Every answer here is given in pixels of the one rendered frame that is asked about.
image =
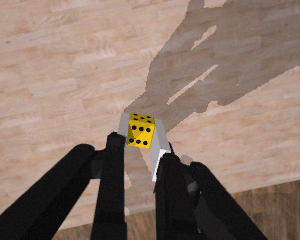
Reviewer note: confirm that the yellow die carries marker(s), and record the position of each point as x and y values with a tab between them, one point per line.
140	130

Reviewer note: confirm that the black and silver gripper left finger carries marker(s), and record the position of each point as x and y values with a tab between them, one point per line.
39	212

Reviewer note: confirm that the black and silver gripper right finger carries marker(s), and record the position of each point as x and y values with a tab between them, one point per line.
180	210

